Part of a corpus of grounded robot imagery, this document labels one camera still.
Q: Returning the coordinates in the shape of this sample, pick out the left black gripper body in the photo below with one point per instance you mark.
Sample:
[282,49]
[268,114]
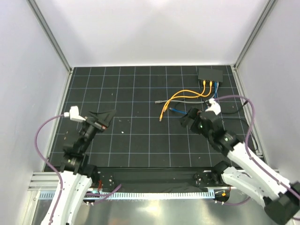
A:
[90,128]

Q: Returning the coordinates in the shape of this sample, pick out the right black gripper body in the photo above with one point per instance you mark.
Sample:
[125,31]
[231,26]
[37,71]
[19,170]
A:
[197,128]

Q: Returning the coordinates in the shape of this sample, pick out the black network switch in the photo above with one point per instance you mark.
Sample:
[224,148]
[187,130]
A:
[208,74]

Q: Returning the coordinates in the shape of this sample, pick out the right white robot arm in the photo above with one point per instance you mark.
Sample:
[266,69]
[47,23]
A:
[279,197]

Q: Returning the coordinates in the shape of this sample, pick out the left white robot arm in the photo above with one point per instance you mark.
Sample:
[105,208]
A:
[75,175]

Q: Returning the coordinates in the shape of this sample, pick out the black grid mat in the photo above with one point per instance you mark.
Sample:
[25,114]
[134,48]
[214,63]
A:
[140,134]

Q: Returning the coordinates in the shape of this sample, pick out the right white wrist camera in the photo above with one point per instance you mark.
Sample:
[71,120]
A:
[213,106]

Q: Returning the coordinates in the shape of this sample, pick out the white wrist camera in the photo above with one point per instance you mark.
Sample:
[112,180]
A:
[74,115]
[213,106]

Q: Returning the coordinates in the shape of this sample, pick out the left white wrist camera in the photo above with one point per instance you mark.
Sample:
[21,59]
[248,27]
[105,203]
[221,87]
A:
[74,115]

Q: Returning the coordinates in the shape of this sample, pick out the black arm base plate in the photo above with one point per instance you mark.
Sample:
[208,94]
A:
[153,179]

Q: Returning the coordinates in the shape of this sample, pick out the aluminium front rail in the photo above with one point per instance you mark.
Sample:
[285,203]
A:
[49,180]

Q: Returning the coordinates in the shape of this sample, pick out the slotted cable duct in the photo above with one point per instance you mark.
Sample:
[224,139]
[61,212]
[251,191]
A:
[48,195]

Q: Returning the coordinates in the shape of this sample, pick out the left aluminium frame post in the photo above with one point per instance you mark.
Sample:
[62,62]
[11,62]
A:
[47,30]

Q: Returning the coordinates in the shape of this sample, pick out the aluminium frame post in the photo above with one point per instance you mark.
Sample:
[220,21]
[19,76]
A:
[47,30]
[255,31]

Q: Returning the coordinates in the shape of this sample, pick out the right aluminium frame post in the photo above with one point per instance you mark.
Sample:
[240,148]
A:
[255,31]

